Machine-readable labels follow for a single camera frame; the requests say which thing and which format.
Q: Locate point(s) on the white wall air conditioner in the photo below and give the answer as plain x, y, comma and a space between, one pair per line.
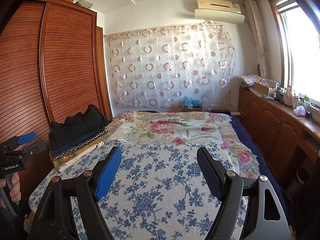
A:
219, 10

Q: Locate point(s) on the long wooden sideboard cabinet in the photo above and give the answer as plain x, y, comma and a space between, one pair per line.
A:
283, 138

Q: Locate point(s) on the cardboard box on sideboard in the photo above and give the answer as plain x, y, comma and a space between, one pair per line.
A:
264, 90

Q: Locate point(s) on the wooden louvred wardrobe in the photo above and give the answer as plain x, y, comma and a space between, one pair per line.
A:
52, 66

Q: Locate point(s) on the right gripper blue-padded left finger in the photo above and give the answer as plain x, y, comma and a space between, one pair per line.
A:
54, 215

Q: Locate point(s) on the circle-pattern sheer curtain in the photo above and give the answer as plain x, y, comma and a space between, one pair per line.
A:
157, 68

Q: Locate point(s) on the pink bottle on sideboard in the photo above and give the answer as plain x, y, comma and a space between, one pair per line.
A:
288, 96

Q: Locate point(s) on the black garment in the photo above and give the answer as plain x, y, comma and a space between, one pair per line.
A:
76, 129

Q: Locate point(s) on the stack of folded clothes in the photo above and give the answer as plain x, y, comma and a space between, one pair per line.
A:
66, 158

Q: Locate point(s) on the left hand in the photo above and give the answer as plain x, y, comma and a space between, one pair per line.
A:
15, 191

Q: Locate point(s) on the window with wooden frame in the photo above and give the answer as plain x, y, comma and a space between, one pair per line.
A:
299, 41

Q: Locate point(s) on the side window drape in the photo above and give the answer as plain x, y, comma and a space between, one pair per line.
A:
259, 35

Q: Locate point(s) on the floral pink bedspread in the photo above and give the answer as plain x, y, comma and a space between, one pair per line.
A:
187, 128

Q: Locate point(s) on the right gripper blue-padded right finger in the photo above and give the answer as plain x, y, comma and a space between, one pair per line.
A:
264, 215

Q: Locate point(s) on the teal object behind bed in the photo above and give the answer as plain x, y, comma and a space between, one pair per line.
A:
190, 104

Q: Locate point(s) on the navy blue bed sheet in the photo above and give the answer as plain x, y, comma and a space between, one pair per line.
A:
263, 167

